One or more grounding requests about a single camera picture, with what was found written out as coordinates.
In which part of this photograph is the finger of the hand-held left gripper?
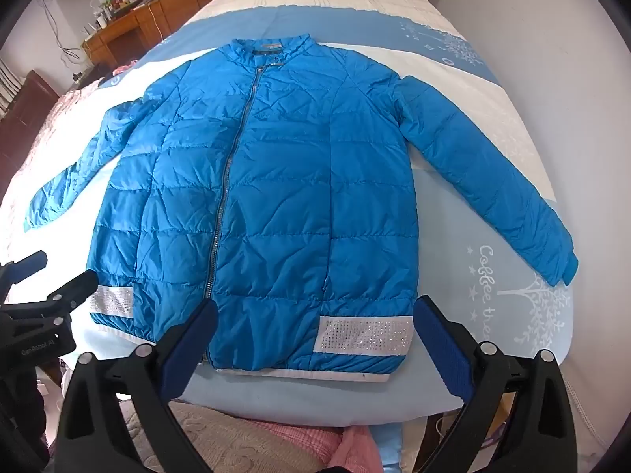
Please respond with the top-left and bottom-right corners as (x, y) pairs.
(0, 270), (99, 327)
(0, 250), (49, 301)

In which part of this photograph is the blue and white bed blanket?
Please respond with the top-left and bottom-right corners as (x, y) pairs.
(0, 0), (577, 427)

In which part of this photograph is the white floor cable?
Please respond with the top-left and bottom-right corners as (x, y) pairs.
(564, 377), (595, 447)

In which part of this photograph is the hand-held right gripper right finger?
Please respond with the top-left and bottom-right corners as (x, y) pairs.
(413, 296), (580, 473)

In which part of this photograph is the dark wooden headboard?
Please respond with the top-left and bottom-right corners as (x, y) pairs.
(0, 70), (61, 135)

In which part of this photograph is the group of bottles on desk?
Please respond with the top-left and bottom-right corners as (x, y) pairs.
(95, 0), (147, 26)

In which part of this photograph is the blue puffer jacket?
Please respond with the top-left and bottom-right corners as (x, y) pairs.
(24, 34), (579, 372)

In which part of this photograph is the pink quilt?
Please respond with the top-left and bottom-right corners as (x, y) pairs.
(0, 61), (138, 208)

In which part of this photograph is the pink checked cloth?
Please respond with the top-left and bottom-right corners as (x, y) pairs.
(266, 421), (381, 473)

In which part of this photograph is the striped curtain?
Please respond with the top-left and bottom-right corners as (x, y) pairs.
(0, 59), (21, 115)

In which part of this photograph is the wooden desk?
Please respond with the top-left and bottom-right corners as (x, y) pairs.
(81, 0), (172, 67)

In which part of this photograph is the wall cable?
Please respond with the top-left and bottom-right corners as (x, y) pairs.
(37, 0), (84, 62)

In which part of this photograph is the beige quilted cloth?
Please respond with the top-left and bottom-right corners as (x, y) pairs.
(116, 394), (346, 473)

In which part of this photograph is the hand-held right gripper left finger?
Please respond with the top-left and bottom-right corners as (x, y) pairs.
(56, 298), (220, 473)

